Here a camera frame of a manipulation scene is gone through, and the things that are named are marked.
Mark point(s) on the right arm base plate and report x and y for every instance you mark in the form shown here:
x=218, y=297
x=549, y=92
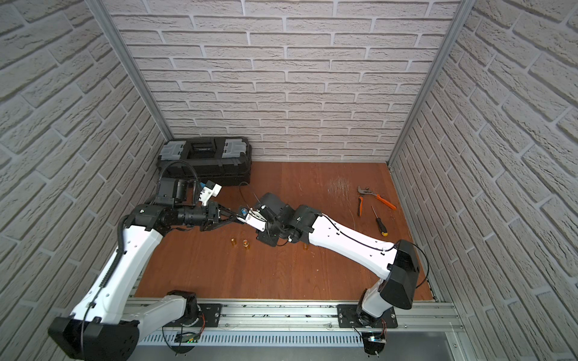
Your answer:
x=349, y=317

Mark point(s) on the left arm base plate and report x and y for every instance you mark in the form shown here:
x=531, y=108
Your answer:
x=212, y=313

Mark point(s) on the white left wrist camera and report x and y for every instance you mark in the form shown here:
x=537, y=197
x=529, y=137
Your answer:
x=210, y=189

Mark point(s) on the orange handled pliers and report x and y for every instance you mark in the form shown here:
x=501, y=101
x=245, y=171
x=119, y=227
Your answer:
x=368, y=191

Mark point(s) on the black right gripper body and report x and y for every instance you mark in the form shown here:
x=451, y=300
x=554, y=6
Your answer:
x=270, y=235

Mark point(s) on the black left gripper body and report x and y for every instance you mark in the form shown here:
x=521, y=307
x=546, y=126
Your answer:
x=212, y=216

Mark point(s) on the black orange screwdriver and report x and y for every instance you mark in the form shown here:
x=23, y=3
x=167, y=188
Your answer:
x=382, y=228

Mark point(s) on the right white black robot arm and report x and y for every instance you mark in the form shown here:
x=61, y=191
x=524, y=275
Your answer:
x=395, y=263

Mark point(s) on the black plastic toolbox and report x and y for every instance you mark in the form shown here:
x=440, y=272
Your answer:
x=223, y=160

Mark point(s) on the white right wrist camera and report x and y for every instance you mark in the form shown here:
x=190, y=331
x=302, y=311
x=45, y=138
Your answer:
x=252, y=218

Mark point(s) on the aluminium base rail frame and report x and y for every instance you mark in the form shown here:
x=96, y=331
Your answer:
x=425, y=330

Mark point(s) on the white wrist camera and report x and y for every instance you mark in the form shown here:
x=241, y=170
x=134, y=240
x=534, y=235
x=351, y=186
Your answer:
x=210, y=189
x=252, y=218

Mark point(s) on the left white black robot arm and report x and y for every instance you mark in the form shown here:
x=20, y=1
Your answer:
x=98, y=327

